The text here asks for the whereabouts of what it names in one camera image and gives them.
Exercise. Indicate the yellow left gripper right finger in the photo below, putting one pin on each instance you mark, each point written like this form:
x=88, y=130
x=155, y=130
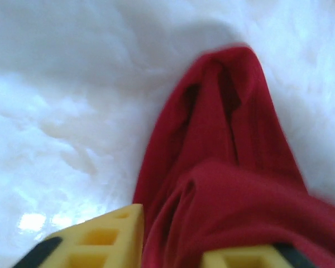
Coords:
x=248, y=259

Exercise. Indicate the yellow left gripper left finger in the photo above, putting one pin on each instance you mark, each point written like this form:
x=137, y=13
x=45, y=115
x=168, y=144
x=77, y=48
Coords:
x=100, y=243

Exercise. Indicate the red t-shirt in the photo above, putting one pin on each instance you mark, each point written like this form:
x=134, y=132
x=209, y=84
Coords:
x=226, y=139

